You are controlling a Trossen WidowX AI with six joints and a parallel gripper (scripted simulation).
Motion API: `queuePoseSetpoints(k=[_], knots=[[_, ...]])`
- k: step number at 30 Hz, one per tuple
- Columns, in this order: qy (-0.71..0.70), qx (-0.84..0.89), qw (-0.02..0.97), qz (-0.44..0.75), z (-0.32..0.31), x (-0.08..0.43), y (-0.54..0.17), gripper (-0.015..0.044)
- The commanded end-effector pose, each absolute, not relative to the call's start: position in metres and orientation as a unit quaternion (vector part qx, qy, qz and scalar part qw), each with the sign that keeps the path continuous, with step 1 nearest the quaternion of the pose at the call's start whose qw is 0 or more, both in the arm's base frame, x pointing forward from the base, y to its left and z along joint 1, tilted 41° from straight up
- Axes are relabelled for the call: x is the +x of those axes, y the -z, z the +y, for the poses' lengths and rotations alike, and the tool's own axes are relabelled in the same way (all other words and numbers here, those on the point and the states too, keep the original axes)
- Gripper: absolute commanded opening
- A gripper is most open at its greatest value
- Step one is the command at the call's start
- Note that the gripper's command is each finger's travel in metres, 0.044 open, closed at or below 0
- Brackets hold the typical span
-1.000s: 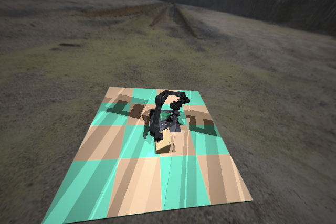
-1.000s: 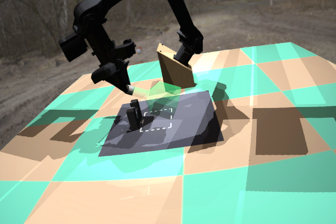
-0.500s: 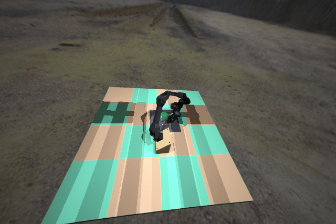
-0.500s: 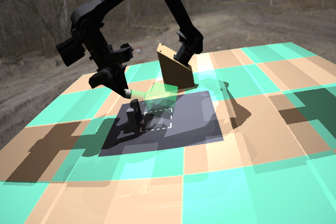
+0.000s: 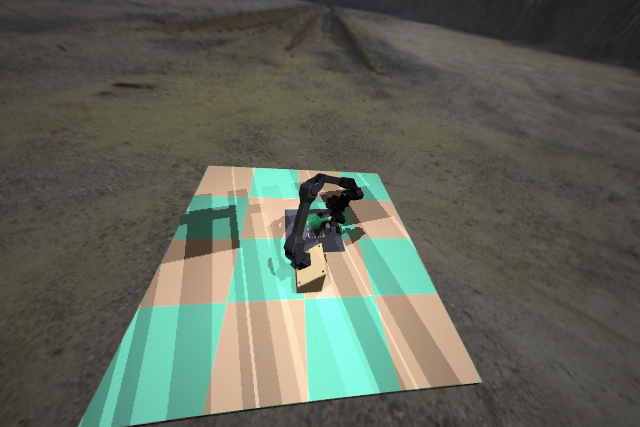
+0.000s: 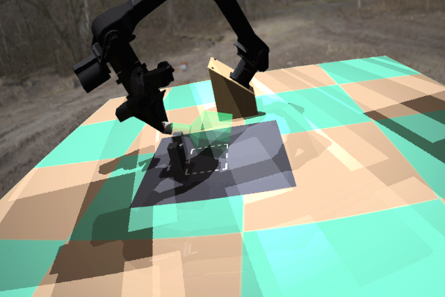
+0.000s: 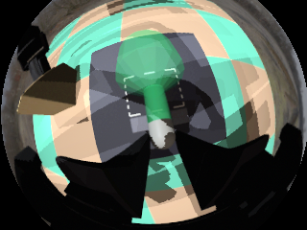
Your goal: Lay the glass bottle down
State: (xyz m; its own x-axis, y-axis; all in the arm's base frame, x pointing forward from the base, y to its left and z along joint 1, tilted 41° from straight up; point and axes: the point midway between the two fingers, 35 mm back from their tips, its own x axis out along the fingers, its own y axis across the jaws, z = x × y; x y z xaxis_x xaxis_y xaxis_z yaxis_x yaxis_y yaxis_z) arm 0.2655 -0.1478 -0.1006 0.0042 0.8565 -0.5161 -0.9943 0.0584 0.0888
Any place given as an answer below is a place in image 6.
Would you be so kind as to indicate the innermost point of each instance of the dark grey flat mat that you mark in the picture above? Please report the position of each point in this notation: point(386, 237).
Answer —
point(256, 162)

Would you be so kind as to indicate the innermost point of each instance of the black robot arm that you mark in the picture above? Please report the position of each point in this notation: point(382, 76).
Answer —
point(112, 33)

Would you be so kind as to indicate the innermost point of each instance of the clear green glass bottle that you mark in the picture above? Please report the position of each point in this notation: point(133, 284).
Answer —
point(209, 133)

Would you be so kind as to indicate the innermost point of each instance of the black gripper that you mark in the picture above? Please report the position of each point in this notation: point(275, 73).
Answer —
point(148, 107)

